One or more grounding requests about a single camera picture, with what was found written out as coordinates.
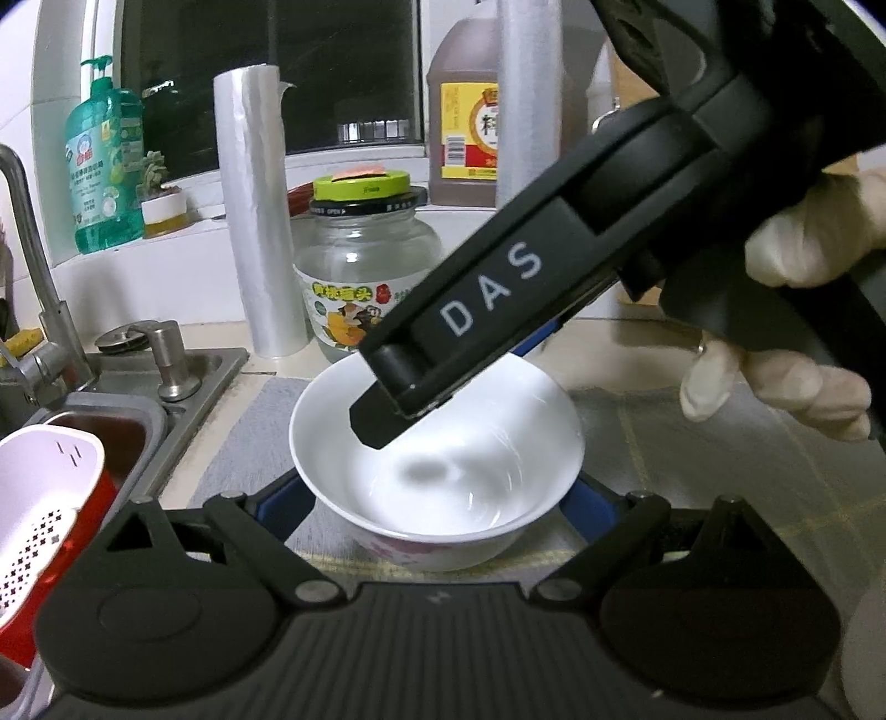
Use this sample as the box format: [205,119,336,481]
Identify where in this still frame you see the white bowl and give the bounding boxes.
[289,354,586,572]

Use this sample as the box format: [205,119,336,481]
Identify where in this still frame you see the steel kitchen sink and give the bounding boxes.
[0,344,251,720]

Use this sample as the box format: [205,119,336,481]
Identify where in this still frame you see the steel kitchen faucet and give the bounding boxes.
[2,146,96,402]

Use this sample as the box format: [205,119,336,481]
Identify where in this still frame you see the gloved right hand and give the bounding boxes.
[678,154,886,443]

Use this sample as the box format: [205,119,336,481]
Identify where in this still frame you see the grey checked table mat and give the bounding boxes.
[186,379,884,624]

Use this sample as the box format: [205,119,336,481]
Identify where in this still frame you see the bamboo cutting board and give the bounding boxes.
[608,42,660,110]

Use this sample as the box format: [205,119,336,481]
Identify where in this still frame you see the glass jar green lid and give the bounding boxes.
[295,167,443,363]

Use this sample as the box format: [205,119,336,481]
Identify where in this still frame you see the white red strainer basket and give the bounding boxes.
[2,424,116,667]

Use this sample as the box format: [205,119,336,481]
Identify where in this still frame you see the sink soap dispenser knob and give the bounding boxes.
[95,320,201,404]

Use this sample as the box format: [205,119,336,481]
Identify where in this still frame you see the plastic wrap roll right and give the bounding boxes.
[496,0,563,208]

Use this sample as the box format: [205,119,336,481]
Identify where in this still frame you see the plastic wrap roll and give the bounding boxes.
[213,64,311,358]
[496,0,563,208]

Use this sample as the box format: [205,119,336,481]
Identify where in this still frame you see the small potted plant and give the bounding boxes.
[141,152,189,239]

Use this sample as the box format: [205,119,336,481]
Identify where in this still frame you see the brown vinegar jug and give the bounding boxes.
[426,2,500,207]

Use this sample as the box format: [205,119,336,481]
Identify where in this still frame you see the plastic wrap roll left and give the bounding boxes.
[213,64,311,358]

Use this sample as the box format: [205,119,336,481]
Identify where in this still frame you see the green dish soap bottle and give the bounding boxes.
[65,54,144,255]

